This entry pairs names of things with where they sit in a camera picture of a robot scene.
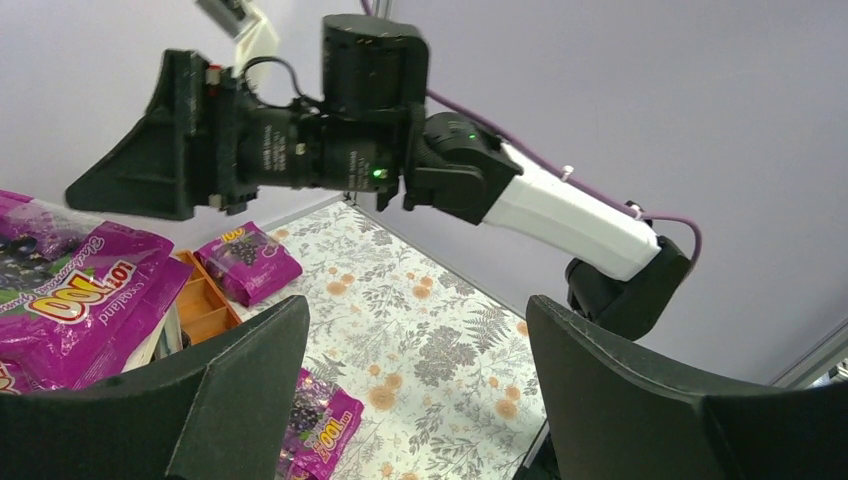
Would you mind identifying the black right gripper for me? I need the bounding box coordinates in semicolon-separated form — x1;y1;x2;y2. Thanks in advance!
65;49;328;221

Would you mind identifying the purple candy bag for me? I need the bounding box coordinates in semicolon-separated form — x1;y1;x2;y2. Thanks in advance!
276;368;364;480
1;191;192;395
194;222;303;308

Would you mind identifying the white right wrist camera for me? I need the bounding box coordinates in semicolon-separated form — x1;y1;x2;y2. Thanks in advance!
195;0;279;74

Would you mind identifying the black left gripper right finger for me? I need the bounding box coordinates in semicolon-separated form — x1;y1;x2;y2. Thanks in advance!
526;295;847;479

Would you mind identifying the orange wooden compartment tray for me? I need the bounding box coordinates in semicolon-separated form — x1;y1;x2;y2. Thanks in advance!
173;250;242;345

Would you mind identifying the floral patterned table mat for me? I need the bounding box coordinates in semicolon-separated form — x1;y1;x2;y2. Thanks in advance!
268;202;545;479

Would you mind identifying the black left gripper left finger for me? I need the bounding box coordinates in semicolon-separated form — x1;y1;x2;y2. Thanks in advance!
1;295;310;479

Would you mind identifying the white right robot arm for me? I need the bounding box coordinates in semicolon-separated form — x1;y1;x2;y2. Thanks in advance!
65;13;692;340

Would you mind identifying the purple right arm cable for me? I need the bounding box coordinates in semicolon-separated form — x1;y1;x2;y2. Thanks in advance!
360;0;704;266

